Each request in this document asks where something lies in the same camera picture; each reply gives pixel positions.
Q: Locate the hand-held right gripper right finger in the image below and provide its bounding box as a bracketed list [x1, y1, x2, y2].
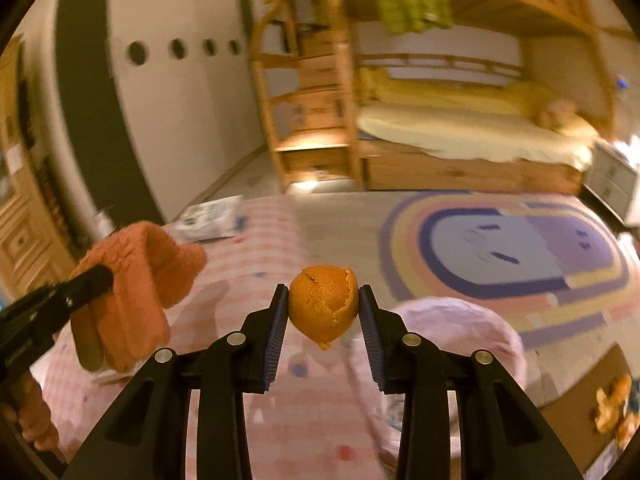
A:
[357, 284, 586, 480]

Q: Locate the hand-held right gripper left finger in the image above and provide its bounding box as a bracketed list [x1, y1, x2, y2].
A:
[62, 283, 292, 480]

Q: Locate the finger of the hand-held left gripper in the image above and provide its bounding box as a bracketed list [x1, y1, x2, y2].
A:
[49, 264, 116, 312]

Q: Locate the orange cloth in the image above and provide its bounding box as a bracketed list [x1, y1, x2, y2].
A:
[66, 220, 209, 374]

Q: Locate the orange peel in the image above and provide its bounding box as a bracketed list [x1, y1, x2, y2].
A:
[288, 264, 360, 351]

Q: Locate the pink plastic bag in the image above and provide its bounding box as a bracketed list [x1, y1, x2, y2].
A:
[349, 297, 529, 463]

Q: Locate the person's left hand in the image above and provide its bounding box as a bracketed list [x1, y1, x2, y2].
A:
[0, 372, 62, 455]

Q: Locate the wooden glass-door cabinet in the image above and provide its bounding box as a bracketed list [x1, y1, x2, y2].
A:
[0, 34, 77, 303]

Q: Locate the pink checkered tablecloth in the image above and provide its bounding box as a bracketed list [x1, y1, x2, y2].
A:
[30, 195, 403, 480]

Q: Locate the white tissue pack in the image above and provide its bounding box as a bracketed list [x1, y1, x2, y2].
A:
[176, 197, 244, 242]

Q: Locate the rainbow oval rug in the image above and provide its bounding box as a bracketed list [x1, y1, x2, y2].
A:
[377, 190, 640, 352]

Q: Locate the white wardrobe with round holes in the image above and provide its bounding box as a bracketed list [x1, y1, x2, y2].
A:
[106, 0, 267, 223]

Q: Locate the cardboard box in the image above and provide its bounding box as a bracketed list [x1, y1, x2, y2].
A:
[539, 342, 640, 478]

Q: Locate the wooden staircase with drawers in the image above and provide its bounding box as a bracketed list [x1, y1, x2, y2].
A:
[249, 0, 365, 194]

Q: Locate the wooden bunk bed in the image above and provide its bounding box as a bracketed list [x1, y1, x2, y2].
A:
[327, 0, 623, 197]

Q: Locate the pile of orange peels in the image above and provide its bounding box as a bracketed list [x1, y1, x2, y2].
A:
[593, 374, 640, 450]

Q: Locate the white nightstand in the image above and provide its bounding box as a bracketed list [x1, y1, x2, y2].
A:
[581, 135, 640, 227]

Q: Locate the tan plush toy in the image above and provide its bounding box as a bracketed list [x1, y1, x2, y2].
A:
[536, 99, 577, 132]

